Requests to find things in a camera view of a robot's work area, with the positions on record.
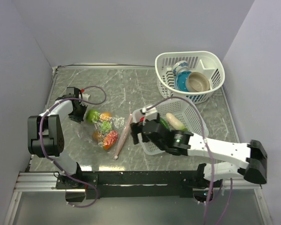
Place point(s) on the blue white patterned bowl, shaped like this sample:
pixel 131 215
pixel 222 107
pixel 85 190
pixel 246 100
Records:
pixel 180 67

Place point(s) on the teal plate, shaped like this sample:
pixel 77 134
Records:
pixel 180 81

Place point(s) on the aluminium frame rail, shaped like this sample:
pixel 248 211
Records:
pixel 51 181

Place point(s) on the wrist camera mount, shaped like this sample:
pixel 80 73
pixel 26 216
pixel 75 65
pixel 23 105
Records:
pixel 150 113
pixel 85 96

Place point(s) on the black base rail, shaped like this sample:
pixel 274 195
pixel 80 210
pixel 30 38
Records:
pixel 90 192

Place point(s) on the round white dish basket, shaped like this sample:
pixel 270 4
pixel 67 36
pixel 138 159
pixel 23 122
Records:
pixel 203 62

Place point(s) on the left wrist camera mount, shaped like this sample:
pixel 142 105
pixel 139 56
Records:
pixel 85 96

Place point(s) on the fake green chili pepper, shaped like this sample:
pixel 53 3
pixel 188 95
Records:
pixel 164 123

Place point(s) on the rectangular white perforated basket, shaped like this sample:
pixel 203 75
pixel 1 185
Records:
pixel 183 112

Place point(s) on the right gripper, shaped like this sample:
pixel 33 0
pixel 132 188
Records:
pixel 136 128

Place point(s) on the fake green apple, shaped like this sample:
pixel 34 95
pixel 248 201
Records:
pixel 105 127
pixel 92 116

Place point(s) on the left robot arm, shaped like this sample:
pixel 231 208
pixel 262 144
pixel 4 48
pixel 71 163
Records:
pixel 52 131

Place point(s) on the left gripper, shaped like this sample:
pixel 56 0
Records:
pixel 78 119

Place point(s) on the fake brown kiwi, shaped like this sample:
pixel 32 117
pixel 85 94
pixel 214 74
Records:
pixel 97 136

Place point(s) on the fake orange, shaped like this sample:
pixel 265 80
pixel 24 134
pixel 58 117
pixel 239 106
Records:
pixel 105 116

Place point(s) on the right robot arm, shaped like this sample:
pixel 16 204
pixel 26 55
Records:
pixel 246 160

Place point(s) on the fake white radish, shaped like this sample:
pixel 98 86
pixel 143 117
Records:
pixel 175 123

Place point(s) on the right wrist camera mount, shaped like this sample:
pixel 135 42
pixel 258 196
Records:
pixel 150 113

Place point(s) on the fake carrot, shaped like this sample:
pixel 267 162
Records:
pixel 110 140

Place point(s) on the beige bowl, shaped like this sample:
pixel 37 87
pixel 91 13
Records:
pixel 197 82

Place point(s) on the clear zip top bag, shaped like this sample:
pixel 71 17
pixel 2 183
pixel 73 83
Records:
pixel 119 124

